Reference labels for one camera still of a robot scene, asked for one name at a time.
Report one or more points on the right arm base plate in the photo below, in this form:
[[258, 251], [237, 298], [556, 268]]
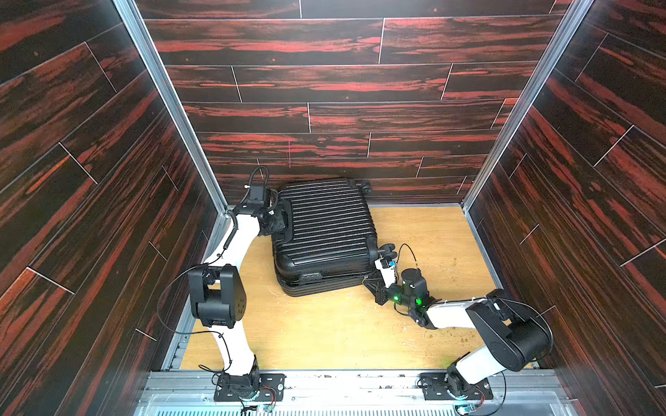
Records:
[[442, 386]]

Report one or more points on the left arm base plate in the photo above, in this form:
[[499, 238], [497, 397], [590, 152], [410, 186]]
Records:
[[259, 387]]

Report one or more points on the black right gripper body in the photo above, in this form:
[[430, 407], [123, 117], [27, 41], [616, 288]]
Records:
[[379, 276]]

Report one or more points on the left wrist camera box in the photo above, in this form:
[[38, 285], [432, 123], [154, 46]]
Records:
[[258, 197]]

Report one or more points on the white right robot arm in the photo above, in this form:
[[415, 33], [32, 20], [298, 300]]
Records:
[[513, 333]]

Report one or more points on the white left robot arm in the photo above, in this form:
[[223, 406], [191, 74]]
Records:
[[218, 298]]

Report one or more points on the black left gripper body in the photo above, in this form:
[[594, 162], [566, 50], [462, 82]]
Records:
[[276, 224]]

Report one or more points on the black hard-shell suitcase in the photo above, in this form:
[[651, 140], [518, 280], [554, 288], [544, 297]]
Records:
[[331, 242]]

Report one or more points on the aluminium front rail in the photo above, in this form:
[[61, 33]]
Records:
[[356, 392]]

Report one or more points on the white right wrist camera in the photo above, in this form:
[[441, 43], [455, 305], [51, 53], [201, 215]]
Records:
[[387, 267]]

